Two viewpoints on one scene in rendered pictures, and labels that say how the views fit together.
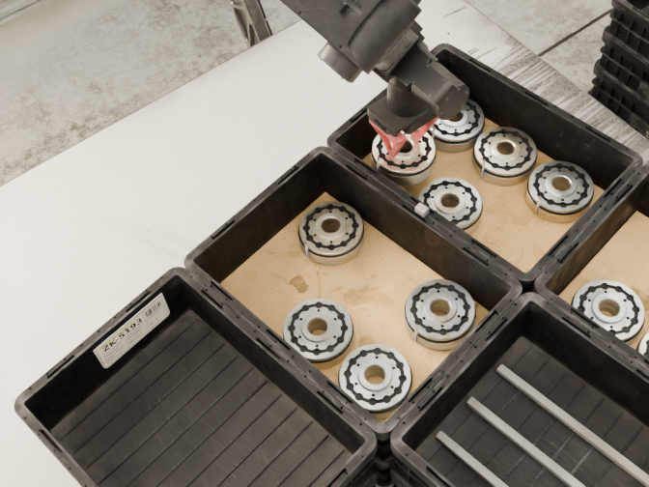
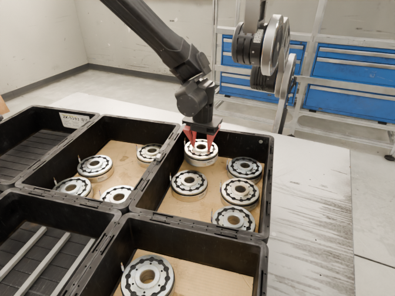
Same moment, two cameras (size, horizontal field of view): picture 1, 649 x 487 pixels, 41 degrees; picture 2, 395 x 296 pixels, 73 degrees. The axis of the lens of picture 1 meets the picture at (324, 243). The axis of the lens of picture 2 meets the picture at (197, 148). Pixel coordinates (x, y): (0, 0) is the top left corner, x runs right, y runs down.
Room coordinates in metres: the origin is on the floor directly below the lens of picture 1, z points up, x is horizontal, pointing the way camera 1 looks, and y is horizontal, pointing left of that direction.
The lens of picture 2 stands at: (0.49, -0.69, 1.36)
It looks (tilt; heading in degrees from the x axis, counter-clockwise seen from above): 34 degrees down; 55
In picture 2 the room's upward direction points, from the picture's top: straight up
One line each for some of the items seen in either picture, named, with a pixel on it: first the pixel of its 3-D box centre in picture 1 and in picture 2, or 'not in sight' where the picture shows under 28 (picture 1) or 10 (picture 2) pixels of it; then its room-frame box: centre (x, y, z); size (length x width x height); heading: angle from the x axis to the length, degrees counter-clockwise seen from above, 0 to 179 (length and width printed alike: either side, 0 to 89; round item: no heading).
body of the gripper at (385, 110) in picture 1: (406, 94); (202, 113); (0.88, -0.15, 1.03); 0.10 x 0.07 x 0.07; 124
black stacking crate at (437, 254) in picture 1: (350, 296); (114, 167); (0.65, -0.03, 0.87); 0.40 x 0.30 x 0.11; 41
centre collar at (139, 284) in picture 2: (608, 308); (147, 276); (0.58, -0.40, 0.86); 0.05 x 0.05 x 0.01
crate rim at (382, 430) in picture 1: (349, 277); (111, 152); (0.65, -0.03, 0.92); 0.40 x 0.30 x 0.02; 41
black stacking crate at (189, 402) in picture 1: (199, 439); (30, 152); (0.45, 0.20, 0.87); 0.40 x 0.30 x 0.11; 41
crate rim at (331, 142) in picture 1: (480, 155); (213, 169); (0.84, -0.26, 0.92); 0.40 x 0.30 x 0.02; 41
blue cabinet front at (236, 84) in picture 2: not in sight; (257, 70); (2.29, 0.96, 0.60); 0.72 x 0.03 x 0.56; 121
